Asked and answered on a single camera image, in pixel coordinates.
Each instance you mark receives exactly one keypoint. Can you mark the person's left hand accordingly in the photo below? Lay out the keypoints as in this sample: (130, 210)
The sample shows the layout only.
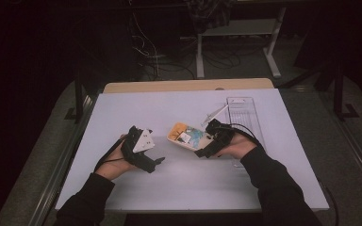
(114, 166)

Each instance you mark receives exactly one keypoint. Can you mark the dark hanging cloth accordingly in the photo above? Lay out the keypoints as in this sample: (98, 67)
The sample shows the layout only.
(210, 14)

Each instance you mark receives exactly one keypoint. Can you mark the clear plastic tray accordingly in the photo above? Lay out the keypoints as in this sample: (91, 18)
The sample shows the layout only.
(243, 109)

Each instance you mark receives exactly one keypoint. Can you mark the black metal stand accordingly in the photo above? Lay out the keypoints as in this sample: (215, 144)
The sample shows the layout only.
(79, 97)
(338, 91)

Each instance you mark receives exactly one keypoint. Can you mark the person's right hand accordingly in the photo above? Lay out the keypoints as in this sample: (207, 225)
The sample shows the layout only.
(237, 146)

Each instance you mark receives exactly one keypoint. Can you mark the beige illustrated phone case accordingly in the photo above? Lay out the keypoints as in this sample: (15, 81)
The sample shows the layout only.
(185, 136)

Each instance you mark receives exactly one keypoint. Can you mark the white desk frame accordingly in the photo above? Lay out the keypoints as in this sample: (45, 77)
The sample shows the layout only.
(273, 50)

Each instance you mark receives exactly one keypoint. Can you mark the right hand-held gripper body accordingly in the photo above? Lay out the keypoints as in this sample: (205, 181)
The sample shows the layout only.
(221, 138)

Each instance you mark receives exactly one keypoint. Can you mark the metal floor rail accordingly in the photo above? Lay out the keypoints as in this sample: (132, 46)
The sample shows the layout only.
(355, 147)
(59, 163)

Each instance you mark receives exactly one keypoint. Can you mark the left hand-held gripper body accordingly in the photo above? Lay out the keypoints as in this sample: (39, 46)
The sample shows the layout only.
(135, 157)

